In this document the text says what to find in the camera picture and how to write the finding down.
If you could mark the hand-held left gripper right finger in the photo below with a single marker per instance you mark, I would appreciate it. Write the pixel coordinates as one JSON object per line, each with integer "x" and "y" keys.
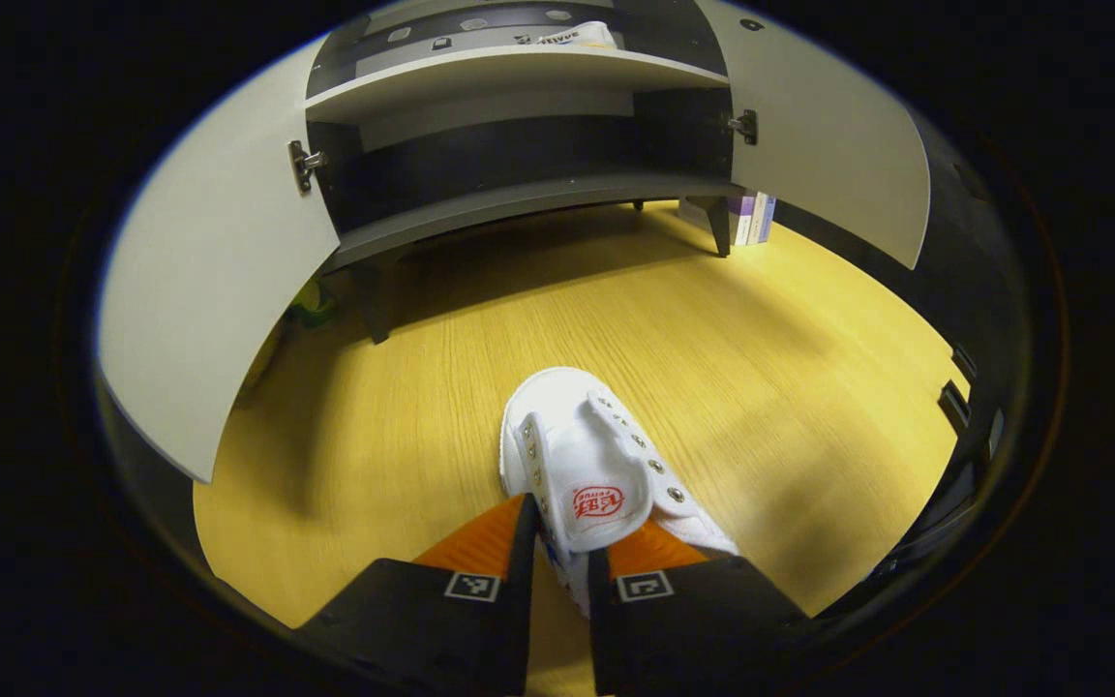
{"x": 601, "y": 629}

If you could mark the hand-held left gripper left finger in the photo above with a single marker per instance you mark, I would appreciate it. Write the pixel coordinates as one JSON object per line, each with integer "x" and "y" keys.
{"x": 522, "y": 600}

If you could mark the white canvas shoe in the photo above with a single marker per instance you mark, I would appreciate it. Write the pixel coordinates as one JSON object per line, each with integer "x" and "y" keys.
{"x": 587, "y": 37}
{"x": 577, "y": 455}

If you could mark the white shoe cabinet door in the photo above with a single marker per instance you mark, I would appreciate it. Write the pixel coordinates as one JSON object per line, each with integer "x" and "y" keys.
{"x": 209, "y": 290}
{"x": 828, "y": 145}

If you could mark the grey white shoe cabinet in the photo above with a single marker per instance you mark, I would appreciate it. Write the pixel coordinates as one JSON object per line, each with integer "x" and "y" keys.
{"x": 519, "y": 68}

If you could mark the yellow plush toy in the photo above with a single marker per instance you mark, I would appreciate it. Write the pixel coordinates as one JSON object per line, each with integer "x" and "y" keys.
{"x": 311, "y": 302}

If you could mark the row of books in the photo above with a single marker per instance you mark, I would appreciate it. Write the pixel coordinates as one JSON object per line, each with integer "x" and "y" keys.
{"x": 746, "y": 218}

